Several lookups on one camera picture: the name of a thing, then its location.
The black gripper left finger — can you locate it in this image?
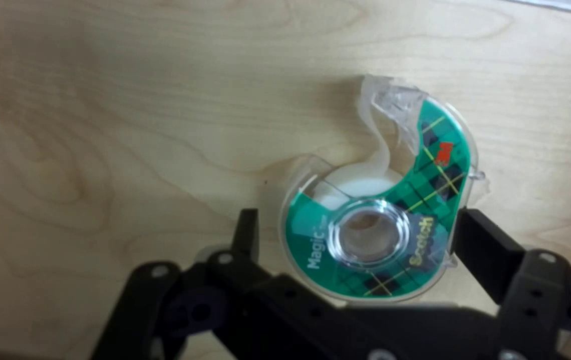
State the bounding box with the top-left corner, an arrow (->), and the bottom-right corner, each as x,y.
88,206 -> 341,360

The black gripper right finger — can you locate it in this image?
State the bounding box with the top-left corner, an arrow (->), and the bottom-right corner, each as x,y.
449,206 -> 571,360

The wooden drawer with tape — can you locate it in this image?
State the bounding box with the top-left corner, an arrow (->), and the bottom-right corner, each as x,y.
0,0 -> 571,360

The green plaid tape dispenser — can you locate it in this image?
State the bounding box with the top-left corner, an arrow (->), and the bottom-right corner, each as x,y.
276,73 -> 493,306

